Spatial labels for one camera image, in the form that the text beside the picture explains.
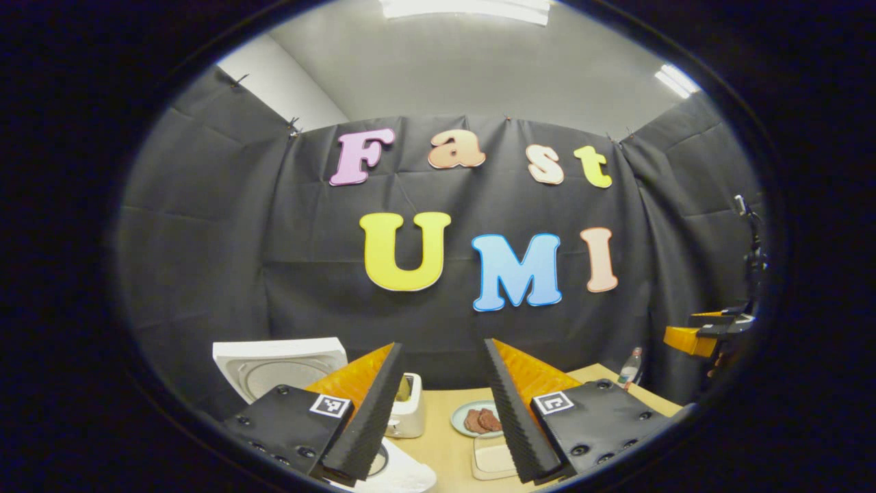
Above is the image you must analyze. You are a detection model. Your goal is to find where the clear plastic bottle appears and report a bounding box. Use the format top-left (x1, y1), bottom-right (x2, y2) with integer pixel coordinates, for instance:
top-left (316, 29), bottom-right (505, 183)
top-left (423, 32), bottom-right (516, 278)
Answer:
top-left (618, 347), bottom-right (644, 388)

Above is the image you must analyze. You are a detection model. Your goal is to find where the white toaster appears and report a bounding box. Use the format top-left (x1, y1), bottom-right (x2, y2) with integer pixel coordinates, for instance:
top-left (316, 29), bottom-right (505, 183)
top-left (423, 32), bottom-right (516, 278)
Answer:
top-left (385, 372), bottom-right (426, 439)

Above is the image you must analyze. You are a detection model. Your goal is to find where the clear plastic rice container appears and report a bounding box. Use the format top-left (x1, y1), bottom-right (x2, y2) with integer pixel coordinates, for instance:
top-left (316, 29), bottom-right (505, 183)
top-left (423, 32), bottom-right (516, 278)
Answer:
top-left (471, 435), bottom-right (521, 481)

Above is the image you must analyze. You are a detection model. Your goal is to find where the small ceiling light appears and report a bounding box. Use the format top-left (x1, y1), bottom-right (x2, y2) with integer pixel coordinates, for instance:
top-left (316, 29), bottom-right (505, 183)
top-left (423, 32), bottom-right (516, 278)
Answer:
top-left (654, 64), bottom-right (702, 100)

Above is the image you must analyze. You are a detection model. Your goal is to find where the black backdrop cloth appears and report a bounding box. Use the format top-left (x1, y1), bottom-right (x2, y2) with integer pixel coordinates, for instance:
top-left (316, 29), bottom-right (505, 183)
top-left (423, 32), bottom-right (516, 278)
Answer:
top-left (116, 65), bottom-right (767, 418)

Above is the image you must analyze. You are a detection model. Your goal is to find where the white rice cooker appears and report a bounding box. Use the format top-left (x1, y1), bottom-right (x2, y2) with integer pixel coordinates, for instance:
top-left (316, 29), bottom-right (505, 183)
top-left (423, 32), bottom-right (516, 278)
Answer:
top-left (212, 337), bottom-right (439, 493)

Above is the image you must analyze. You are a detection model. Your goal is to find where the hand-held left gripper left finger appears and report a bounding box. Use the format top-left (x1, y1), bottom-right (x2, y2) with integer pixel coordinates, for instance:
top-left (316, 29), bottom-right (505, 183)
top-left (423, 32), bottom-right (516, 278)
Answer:
top-left (222, 342), bottom-right (404, 488)

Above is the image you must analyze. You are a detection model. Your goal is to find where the pale green plate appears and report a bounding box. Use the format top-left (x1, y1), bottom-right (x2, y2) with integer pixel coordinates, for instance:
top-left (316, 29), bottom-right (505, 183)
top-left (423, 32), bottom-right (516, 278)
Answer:
top-left (450, 400), bottom-right (507, 439)

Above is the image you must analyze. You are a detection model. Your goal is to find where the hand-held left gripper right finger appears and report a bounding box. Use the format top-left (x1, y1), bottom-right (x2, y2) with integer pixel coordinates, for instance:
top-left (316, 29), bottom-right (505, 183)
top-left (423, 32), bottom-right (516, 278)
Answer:
top-left (483, 338), bottom-right (675, 485)

